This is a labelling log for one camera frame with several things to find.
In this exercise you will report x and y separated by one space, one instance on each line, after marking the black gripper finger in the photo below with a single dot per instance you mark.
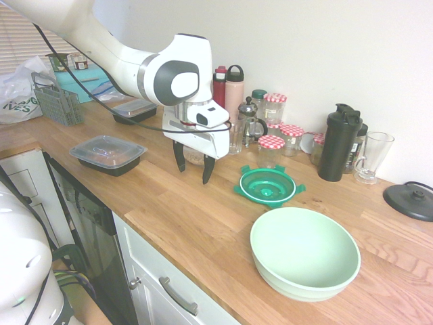
179 155
208 169

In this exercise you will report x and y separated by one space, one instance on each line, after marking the white round lid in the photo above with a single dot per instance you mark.
306 142

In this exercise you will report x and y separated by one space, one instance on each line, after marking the clear cereal food container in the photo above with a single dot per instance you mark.
194 158

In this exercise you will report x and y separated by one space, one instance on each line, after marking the black kettle base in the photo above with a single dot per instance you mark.
411 199

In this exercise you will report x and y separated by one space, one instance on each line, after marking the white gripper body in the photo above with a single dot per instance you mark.
199 140

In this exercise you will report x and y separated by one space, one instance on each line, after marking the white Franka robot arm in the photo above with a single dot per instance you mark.
128 57

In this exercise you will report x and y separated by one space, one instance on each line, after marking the checkered lid glass jar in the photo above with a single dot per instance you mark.
291 140
270 152
274 129

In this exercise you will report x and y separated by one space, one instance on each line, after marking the black container clear lid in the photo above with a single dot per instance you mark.
135 110

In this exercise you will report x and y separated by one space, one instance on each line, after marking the brown small cup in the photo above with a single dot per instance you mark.
80 62

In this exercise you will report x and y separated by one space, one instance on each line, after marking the teal bread box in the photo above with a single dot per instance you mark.
84 79

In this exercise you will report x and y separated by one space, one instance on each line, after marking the green yogurt cup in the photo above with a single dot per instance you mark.
57 62

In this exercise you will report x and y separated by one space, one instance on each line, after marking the black dishwasher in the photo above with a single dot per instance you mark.
94 230

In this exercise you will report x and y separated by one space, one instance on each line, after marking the black shaker bottle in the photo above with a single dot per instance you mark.
338 145

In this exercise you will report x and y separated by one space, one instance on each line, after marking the green round container lid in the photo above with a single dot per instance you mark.
267 189

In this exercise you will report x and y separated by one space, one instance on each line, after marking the mint green bowl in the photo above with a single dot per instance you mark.
304 250

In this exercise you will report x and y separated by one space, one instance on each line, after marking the pink water bottle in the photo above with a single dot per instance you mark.
234 94

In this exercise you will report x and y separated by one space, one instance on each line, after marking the grey cutlery basket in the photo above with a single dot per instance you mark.
59 105

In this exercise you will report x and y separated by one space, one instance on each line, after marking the tall checkered lid jar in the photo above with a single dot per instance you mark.
274 110

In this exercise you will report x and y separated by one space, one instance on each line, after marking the tall glass mug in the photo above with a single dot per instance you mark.
373 152

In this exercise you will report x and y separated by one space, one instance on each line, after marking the glass french press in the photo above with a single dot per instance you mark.
248 122

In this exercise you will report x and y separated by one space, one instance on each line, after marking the red water bottle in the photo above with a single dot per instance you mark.
219 88

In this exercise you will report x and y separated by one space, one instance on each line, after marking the clear zip bag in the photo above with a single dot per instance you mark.
105 91

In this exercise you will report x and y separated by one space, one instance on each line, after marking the clear drinking glass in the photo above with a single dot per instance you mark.
236 139

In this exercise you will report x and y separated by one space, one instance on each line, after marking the metal cabinet knob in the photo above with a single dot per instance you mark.
135 282

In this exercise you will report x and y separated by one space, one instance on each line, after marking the green lid glass jar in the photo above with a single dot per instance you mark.
258 101

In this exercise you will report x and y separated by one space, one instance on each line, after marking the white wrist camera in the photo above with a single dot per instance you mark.
206 115

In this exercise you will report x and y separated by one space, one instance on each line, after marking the white kitchen cabinet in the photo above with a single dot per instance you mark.
162 304

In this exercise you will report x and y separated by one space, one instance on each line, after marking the white plastic bag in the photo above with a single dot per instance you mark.
17 94

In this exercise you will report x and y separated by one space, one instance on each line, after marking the checkered lid spice jar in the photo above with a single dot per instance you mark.
318 149

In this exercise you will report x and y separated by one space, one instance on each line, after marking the black container with pasta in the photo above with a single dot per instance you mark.
108 154

